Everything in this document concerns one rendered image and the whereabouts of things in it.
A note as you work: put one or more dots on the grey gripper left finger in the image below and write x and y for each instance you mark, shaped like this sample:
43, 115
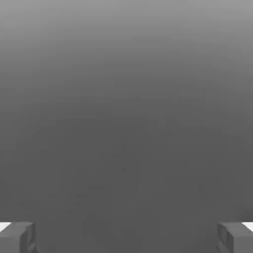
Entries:
13, 238

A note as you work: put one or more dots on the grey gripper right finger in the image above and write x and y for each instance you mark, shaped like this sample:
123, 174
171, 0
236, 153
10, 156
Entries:
239, 238

